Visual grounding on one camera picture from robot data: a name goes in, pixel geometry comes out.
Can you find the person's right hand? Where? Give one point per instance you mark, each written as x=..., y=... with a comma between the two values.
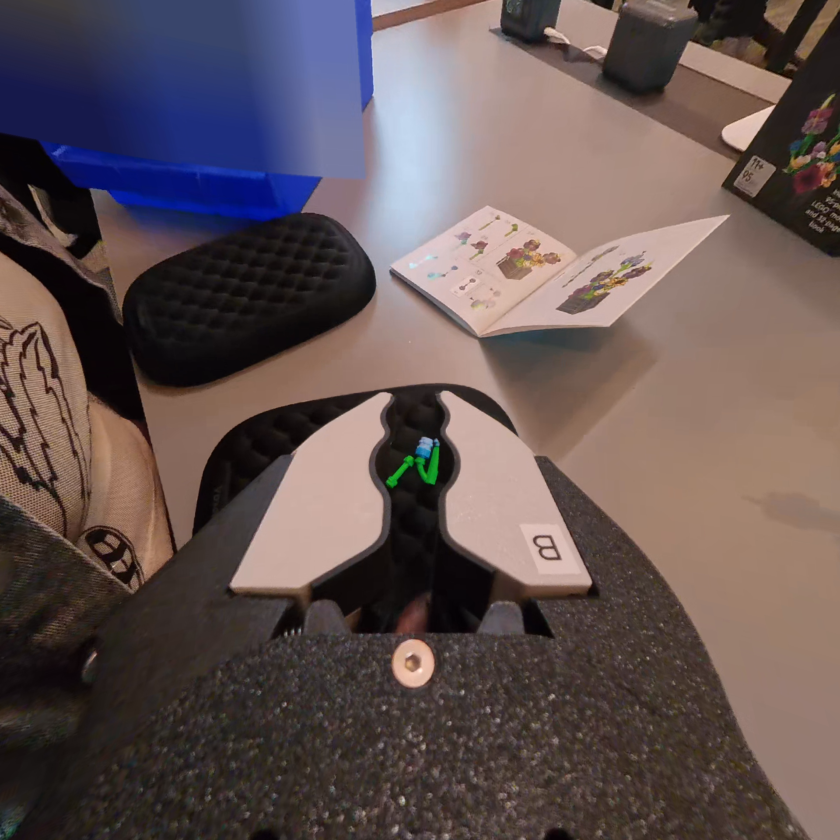
x=413, y=613

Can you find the blue plastic parts bin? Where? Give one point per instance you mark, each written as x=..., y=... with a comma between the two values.
x=197, y=190

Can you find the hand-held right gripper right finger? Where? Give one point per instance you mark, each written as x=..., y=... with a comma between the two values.
x=499, y=499

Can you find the white floral print shirt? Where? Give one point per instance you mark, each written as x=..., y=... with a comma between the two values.
x=39, y=367

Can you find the black quilted wrist rest pad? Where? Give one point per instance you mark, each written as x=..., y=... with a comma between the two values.
x=262, y=436
x=249, y=295

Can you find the grey closed charger case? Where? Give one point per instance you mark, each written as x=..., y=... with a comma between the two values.
x=646, y=52

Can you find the white monitor stand base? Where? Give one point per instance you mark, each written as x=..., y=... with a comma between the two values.
x=748, y=128

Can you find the lego instruction booklet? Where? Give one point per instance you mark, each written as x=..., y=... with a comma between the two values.
x=656, y=262

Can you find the grey battery charging case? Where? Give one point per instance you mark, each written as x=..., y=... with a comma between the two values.
x=525, y=19

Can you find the blue flower lego stem assembly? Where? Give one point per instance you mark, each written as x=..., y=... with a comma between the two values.
x=425, y=449

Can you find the black flower lego box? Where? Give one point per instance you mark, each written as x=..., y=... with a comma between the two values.
x=781, y=164

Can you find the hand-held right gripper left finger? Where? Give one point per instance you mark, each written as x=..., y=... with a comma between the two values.
x=321, y=505

